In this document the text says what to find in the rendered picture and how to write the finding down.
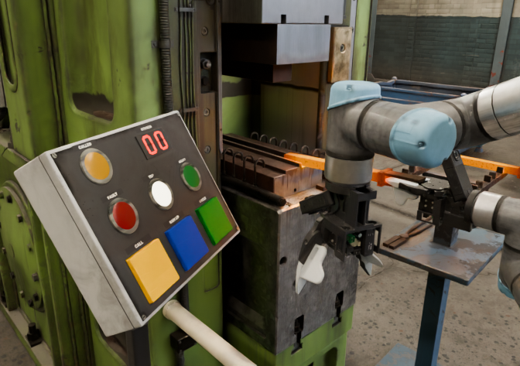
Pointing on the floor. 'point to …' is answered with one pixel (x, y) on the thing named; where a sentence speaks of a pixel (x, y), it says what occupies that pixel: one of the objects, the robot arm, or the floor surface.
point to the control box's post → (138, 346)
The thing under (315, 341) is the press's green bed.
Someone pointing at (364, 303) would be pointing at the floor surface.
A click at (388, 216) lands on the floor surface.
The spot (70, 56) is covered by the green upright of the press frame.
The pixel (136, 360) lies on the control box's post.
